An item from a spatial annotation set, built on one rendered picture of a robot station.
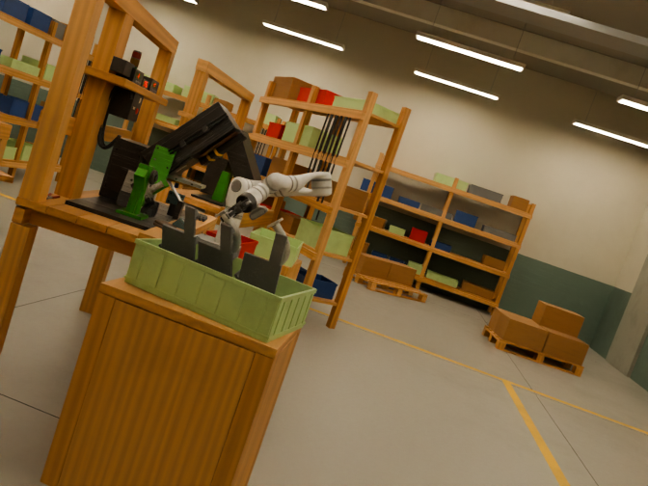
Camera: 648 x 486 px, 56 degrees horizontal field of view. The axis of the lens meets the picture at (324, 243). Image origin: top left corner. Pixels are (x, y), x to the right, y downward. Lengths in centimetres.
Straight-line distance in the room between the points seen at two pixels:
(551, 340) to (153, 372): 710
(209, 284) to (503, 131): 1056
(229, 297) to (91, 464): 80
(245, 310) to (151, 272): 40
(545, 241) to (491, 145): 212
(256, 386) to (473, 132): 1053
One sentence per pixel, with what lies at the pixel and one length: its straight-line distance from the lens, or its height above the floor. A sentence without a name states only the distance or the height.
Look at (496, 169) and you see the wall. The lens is 1236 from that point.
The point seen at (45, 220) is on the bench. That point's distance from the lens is 310.
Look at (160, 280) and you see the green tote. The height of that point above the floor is 85.
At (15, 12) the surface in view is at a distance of 882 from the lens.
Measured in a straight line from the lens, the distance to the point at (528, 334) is 873.
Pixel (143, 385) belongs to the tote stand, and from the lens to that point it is 234.
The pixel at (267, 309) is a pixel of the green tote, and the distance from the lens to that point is 216.
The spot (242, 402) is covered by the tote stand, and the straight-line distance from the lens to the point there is 223.
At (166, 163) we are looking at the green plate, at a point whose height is 119.
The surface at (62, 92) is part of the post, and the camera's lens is 299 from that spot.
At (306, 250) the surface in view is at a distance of 593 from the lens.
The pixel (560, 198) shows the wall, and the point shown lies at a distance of 1256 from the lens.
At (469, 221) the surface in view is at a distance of 1174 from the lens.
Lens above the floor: 140
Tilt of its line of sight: 6 degrees down
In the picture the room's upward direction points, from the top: 19 degrees clockwise
